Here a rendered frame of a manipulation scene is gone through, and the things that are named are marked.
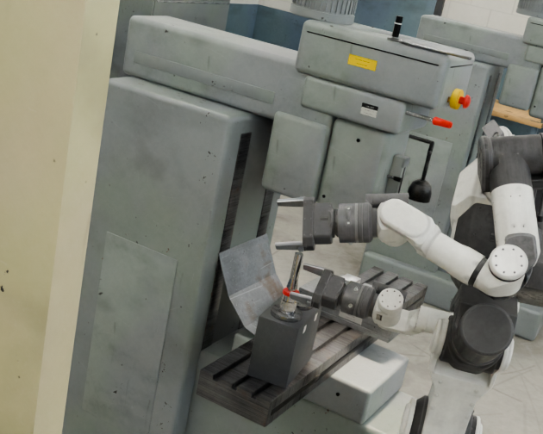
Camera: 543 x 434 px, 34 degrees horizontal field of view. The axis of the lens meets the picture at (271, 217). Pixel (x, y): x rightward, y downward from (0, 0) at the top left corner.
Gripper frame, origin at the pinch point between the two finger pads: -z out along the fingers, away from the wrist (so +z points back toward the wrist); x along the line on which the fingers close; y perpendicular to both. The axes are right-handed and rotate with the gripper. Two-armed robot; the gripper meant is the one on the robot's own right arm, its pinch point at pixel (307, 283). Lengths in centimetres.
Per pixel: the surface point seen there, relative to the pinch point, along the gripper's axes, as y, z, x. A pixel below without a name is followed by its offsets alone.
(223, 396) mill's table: -25.8, -13.5, -26.9
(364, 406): -51, 22, -1
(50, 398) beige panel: 93, -5, -97
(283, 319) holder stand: -9.3, -3.7, -7.1
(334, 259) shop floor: -296, -51, 243
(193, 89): 2, -61, 59
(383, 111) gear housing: 20, 3, 53
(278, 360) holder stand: -18.2, -2.0, -14.7
